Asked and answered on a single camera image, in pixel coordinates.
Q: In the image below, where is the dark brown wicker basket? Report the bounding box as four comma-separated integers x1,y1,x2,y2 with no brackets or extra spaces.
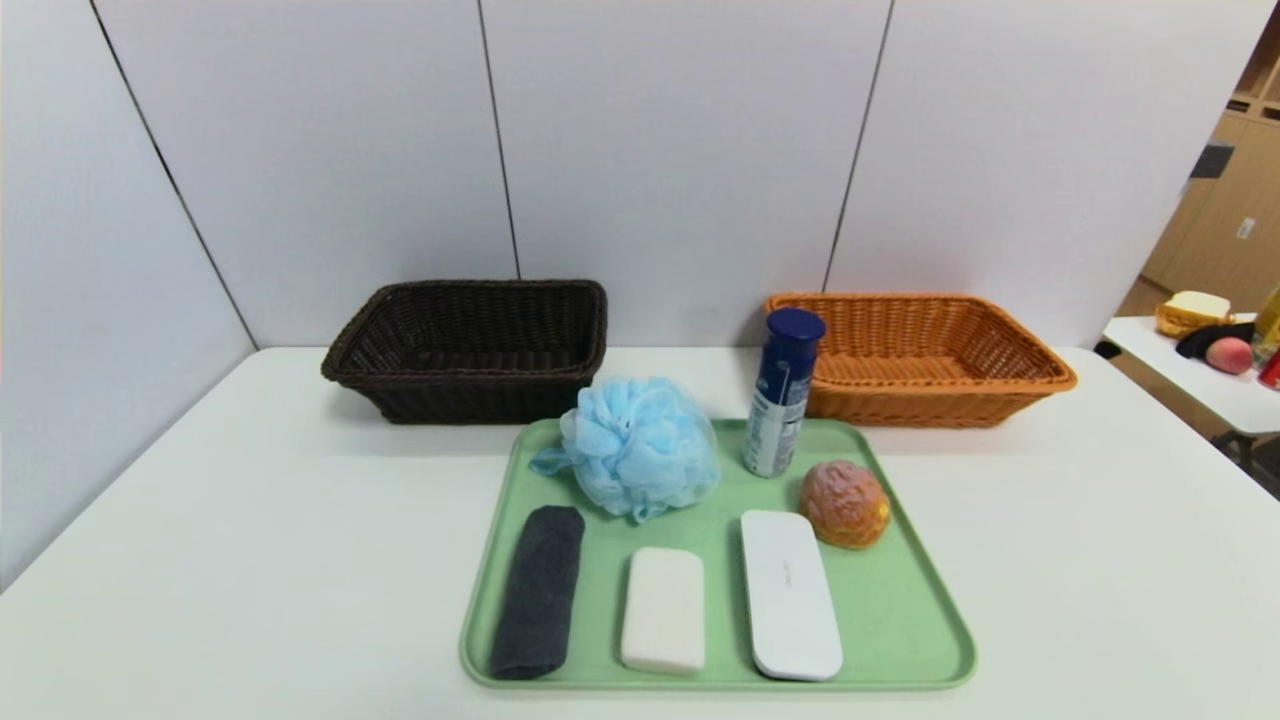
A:
321,279,609,425

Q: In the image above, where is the blue mesh bath pouf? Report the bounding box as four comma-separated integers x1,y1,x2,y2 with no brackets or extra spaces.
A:
529,376,721,524

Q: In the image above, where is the white soap bar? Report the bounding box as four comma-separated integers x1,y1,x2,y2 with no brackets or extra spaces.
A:
620,547,706,676

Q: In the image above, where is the dark grey towel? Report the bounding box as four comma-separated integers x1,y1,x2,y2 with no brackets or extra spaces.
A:
489,505,586,681

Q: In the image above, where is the white oblong case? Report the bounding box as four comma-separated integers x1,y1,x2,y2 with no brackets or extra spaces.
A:
741,510,844,683

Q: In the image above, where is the yellow bottle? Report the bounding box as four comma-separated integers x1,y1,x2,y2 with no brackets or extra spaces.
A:
1252,285,1280,363

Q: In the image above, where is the pink peach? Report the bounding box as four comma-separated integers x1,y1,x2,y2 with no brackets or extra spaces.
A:
1206,337,1255,376

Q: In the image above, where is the black cloth item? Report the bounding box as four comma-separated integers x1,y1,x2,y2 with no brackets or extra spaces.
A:
1176,322,1257,360

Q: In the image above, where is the brown bread bun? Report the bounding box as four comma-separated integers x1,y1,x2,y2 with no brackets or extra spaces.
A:
799,460,892,550

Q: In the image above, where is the white side table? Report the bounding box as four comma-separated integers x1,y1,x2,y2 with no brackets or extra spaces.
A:
1103,313,1280,471

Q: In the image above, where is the yellow toast slice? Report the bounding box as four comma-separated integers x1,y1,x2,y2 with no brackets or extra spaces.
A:
1156,290,1233,339

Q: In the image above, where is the green plastic tray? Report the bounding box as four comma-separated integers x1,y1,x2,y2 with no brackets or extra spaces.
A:
459,417,978,692

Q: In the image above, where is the orange wicker basket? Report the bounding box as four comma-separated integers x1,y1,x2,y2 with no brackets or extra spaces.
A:
764,292,1078,429

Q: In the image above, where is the blue white spray can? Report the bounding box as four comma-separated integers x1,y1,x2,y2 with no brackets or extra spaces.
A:
742,307,828,479

